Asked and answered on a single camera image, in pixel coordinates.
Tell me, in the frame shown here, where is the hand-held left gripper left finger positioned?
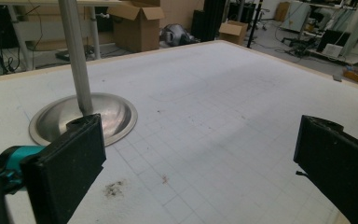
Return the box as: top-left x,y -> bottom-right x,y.
0,113 -> 107,224

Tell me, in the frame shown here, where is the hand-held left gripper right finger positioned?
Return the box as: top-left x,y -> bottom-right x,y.
293,115 -> 358,224

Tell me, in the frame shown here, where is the metal utensil rack stand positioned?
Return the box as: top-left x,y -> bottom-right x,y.
28,0 -> 139,147

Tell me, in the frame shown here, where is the flat black device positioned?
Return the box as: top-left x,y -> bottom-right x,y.
54,49 -> 73,63

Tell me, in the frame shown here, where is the white box device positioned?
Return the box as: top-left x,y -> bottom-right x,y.
316,29 -> 352,59

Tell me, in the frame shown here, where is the white grid mat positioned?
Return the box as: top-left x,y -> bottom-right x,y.
0,40 -> 358,224

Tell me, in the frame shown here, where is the white rolling stand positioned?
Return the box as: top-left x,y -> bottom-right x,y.
0,0 -> 129,71

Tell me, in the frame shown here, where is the large open cardboard box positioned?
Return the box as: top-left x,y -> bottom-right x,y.
106,0 -> 166,53

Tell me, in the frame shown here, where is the black tripod stand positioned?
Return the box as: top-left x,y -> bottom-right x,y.
246,0 -> 264,49

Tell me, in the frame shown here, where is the small cardboard box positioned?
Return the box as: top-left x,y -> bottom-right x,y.
218,20 -> 249,47

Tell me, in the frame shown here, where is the grey rounded device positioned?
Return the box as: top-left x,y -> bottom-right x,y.
160,23 -> 199,47

